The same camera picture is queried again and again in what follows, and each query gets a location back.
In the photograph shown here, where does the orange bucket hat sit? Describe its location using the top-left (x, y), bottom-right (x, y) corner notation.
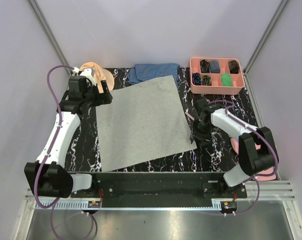
top-left (79, 62), bottom-right (115, 93)

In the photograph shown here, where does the green rolled sock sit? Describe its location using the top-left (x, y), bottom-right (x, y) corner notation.
top-left (221, 72), bottom-right (233, 87)

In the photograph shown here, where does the pink compartment tray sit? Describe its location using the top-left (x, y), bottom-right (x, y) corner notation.
top-left (189, 57), bottom-right (246, 95)

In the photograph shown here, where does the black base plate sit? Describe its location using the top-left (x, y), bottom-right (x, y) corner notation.
top-left (71, 172), bottom-right (247, 199)

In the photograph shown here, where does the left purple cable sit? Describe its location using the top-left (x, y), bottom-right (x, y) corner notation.
top-left (33, 64), bottom-right (99, 238)

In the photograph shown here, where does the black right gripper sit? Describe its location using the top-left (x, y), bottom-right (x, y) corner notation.
top-left (189, 119), bottom-right (214, 148)

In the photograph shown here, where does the blue checkered cloth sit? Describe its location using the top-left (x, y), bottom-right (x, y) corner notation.
top-left (127, 63), bottom-right (180, 88)

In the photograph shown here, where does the black patterned sock top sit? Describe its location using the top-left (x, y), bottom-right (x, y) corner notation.
top-left (200, 59), bottom-right (210, 73)

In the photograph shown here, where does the aluminium front rail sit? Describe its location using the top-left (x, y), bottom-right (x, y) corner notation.
top-left (24, 181), bottom-right (297, 211)

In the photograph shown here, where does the dark brown rolled sock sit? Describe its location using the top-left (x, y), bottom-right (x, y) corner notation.
top-left (228, 60), bottom-right (240, 74)

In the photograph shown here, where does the purple cable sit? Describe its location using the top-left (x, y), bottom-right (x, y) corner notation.
top-left (33, 64), bottom-right (99, 238)
top-left (208, 99), bottom-right (281, 216)

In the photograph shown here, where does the pink handled knife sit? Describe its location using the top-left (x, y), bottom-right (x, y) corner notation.
top-left (185, 112), bottom-right (195, 121)

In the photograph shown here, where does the pink baseball cap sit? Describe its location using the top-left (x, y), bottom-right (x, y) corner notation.
top-left (230, 137), bottom-right (277, 181)

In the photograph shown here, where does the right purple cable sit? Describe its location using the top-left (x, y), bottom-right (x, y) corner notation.
top-left (208, 99), bottom-right (281, 216)

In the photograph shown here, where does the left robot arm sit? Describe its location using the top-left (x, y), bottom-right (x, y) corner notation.
top-left (24, 64), bottom-right (115, 198)

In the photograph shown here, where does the yellow patterned rolled sock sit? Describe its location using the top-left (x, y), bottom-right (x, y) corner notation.
top-left (201, 75), bottom-right (212, 86)

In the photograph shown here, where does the grey cloth napkin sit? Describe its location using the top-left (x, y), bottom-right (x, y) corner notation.
top-left (96, 76), bottom-right (197, 172)

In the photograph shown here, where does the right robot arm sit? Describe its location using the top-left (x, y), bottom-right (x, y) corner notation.
top-left (190, 99), bottom-right (279, 199)

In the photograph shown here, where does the blue grey rolled sock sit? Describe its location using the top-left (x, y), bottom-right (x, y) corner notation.
top-left (209, 60), bottom-right (221, 74)

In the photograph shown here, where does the blue dotted rolled sock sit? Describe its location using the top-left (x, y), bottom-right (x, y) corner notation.
top-left (192, 72), bottom-right (202, 86)

